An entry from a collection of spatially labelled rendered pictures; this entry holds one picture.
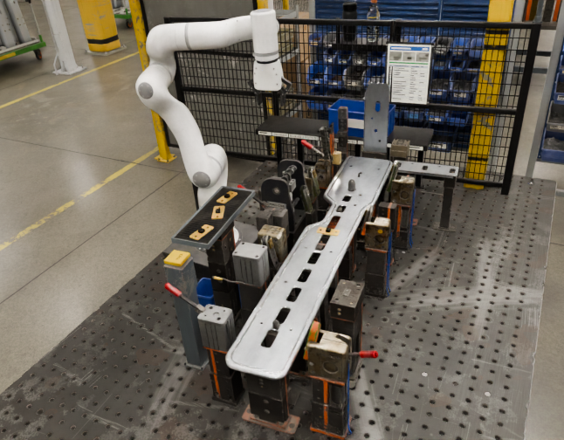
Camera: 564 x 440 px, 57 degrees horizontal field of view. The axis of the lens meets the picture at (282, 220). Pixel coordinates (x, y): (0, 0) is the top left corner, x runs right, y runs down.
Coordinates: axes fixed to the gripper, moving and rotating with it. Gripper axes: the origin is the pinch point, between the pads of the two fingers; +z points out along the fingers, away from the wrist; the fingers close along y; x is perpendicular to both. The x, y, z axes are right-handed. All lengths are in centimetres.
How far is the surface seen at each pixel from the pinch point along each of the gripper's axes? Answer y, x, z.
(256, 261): 12, -49, 35
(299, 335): 33, -66, 45
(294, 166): 6.2, 2.5, 26.6
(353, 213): 29, 4, 45
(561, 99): 112, 187, 59
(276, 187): 3.8, -10.8, 29.1
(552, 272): 121, 126, 148
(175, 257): -9, -61, 28
